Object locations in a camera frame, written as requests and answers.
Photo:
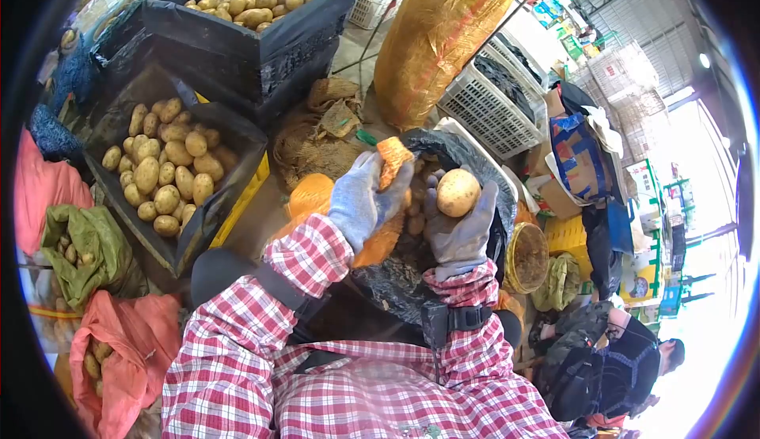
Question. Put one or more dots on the person's right thumb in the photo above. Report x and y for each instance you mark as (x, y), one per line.
(488, 201)

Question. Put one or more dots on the brown burlap sacks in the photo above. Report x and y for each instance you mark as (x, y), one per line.
(320, 136)

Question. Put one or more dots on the pink full sack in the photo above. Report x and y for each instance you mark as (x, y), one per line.
(44, 189)

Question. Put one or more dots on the person's right hand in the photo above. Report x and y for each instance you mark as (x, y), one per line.
(460, 240)

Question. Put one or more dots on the red sack with potatoes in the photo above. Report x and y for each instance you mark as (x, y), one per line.
(130, 350)

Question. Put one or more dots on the person's left hand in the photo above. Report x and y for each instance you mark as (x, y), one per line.
(356, 204)

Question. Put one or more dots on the green and white stall shelf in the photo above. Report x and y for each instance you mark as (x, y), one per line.
(644, 243)

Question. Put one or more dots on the large full orange sack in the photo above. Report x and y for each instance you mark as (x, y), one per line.
(433, 41)

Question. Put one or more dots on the small yellow crate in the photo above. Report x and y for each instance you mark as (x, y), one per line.
(567, 237)

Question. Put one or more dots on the orange mesh sack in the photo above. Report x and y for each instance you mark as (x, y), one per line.
(309, 198)

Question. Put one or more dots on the single yellow potato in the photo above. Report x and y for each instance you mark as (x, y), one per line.
(458, 192)

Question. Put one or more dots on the person's body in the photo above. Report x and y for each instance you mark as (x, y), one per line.
(404, 397)

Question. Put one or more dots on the person's left thumb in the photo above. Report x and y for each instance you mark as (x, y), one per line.
(399, 186)

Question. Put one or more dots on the crate lined with black bag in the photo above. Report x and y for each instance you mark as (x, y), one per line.
(404, 278)

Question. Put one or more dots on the person's right fingers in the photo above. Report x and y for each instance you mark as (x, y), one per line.
(432, 195)

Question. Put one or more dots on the crumpled green bag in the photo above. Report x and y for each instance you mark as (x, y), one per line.
(558, 284)

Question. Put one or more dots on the blue mesh bag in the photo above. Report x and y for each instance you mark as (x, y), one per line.
(53, 136)
(74, 77)

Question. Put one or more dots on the round yellow basket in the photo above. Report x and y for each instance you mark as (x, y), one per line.
(527, 258)

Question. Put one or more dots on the black wrist band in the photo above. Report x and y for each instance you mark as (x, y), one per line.
(466, 318)
(285, 287)

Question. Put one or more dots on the tall black lined crate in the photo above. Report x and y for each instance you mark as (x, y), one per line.
(255, 53)

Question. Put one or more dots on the yellow crate with black liner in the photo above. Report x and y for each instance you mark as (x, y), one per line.
(202, 237)

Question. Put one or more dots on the cardboard box with blue tape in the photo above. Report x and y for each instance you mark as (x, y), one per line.
(579, 157)

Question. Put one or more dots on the pile of potatoes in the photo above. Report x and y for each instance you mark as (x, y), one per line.
(252, 2)
(417, 207)
(166, 166)

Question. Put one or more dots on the green sack with potatoes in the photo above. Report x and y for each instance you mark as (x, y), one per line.
(95, 249)

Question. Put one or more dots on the person's left fingers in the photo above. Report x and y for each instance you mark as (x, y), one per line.
(363, 169)

